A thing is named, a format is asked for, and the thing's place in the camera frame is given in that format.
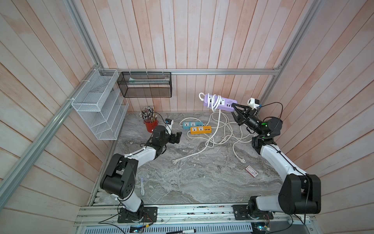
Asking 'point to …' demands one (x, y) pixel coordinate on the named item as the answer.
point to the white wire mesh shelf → (103, 109)
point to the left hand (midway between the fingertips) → (176, 132)
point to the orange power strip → (200, 129)
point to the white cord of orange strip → (216, 138)
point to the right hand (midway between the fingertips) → (229, 108)
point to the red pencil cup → (151, 126)
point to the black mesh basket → (145, 84)
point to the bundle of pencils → (147, 113)
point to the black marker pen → (188, 231)
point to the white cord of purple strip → (175, 161)
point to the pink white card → (251, 170)
